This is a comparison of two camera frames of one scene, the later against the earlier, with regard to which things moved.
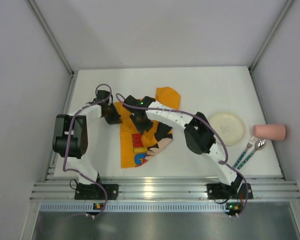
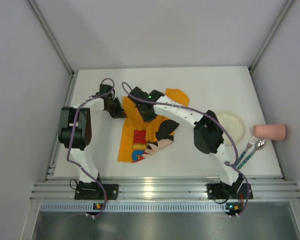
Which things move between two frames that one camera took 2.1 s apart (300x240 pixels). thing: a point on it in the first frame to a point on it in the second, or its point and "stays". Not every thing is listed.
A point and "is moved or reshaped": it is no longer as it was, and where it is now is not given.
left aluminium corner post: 54,43 stays
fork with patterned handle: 252,142 stays
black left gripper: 112,117 to 116,110
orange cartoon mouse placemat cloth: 136,148 is moved or reshaped
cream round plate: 230,126 stays
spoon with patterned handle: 259,145 stays
